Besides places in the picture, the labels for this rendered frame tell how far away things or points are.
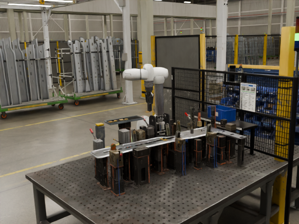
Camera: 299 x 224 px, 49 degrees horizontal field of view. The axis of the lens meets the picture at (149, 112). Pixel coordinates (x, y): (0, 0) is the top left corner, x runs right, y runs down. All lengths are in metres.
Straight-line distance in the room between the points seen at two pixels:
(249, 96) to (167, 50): 2.77
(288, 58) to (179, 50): 2.82
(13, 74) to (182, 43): 5.31
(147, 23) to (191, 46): 5.47
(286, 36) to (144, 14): 8.10
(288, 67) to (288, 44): 0.22
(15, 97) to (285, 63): 7.65
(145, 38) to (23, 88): 4.10
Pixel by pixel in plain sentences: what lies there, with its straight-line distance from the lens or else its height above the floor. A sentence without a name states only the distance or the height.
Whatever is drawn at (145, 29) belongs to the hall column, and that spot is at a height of 2.28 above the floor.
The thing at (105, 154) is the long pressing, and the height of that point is 1.00.
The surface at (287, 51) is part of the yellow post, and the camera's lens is 3.34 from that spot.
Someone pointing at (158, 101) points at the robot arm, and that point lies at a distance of 3.75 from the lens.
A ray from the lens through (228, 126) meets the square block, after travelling 3.42.
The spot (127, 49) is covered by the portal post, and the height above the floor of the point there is 1.67.
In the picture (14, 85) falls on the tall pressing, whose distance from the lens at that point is 9.65.
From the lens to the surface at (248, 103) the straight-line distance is 3.62.
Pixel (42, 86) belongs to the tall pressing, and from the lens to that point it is 10.16.
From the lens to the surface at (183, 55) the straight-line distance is 5.77.
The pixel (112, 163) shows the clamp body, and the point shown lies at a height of 0.96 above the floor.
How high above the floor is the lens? 1.90
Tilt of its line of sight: 12 degrees down
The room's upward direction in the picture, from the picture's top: 2 degrees counter-clockwise
